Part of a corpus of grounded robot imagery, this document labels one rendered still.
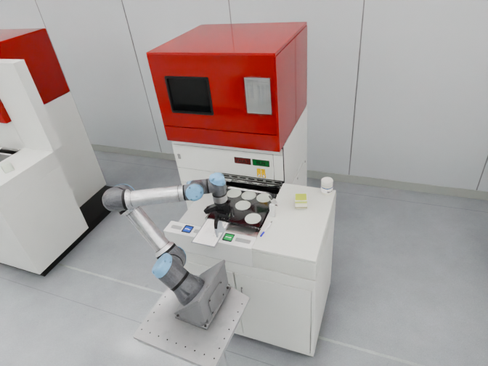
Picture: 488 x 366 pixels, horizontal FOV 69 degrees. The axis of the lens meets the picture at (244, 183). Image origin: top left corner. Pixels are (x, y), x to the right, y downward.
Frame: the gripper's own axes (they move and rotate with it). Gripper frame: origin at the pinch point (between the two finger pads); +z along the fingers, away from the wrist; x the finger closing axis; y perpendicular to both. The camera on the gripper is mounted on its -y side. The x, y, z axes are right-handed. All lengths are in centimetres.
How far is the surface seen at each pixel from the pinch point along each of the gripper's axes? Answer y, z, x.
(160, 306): -19, 20, -43
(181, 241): -26.0, 12.4, -4.6
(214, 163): -31, -2, 58
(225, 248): 2.8, 10.4, -4.6
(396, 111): 85, 16, 206
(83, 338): -111, 103, -38
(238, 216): -1.7, 12.4, 25.5
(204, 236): -10.5, 6.1, -2.8
